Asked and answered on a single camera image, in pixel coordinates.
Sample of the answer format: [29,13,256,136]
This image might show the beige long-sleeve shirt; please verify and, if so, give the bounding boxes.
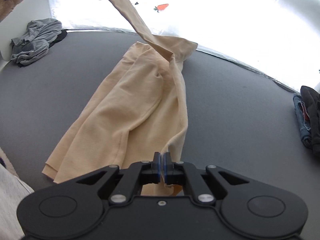
[42,0,197,183]

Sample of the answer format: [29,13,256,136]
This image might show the light grey fabric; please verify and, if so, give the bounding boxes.
[1,150,34,239]

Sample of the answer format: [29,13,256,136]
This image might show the blue denim jeans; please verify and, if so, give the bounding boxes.
[293,93,312,149]

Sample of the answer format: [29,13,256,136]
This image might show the black crumpled garment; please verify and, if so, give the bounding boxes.
[300,86,319,157]

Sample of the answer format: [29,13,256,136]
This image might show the black garment under grey one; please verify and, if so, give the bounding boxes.
[49,29,68,48]

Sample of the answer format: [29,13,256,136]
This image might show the grey crumpled garment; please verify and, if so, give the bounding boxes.
[10,18,62,66]

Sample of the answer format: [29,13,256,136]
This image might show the white printed backdrop sheet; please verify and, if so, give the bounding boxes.
[46,0,320,94]

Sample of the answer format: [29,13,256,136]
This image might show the white upright panel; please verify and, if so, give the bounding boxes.
[0,0,51,61]

